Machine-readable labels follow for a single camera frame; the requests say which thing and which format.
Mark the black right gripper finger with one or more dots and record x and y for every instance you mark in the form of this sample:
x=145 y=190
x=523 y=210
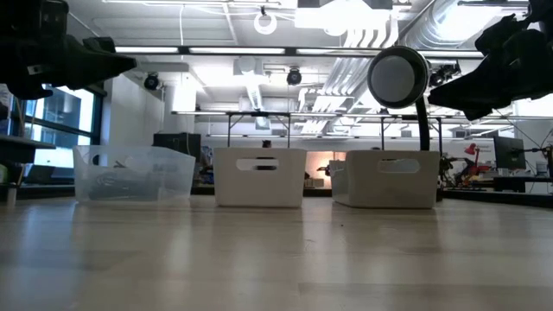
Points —
x=488 y=88
x=503 y=36

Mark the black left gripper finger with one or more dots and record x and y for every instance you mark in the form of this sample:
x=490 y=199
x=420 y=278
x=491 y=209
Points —
x=99 y=69
x=101 y=45

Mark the clear plastic bin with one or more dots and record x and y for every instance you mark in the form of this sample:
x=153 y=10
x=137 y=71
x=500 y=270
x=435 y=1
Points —
x=177 y=173

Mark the grey plastic bin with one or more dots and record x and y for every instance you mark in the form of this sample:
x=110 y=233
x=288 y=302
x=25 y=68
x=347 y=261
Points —
x=389 y=188

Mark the white plastic bin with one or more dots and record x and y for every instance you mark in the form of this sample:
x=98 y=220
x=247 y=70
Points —
x=259 y=185

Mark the white wipes canister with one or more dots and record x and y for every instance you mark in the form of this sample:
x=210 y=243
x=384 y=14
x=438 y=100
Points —
x=5 y=101

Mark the black ceiling spotlight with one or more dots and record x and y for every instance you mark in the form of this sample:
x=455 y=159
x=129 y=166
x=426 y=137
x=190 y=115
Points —
x=151 y=82
x=294 y=77

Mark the black background monitor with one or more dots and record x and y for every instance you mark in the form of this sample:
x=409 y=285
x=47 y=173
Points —
x=509 y=153

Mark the red desk lamp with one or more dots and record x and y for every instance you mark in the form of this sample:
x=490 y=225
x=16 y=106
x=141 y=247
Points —
x=475 y=160

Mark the black framed background table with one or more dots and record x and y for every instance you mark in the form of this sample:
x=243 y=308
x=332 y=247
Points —
x=410 y=117
x=259 y=114

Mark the black desk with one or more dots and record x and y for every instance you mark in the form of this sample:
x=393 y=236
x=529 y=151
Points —
x=21 y=149

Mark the black desk lamp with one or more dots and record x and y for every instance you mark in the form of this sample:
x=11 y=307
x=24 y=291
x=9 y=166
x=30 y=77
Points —
x=397 y=78

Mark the black cabinet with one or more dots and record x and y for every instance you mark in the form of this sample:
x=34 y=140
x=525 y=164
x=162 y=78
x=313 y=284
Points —
x=177 y=140

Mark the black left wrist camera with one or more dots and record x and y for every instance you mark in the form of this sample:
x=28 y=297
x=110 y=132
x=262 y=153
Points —
x=39 y=17

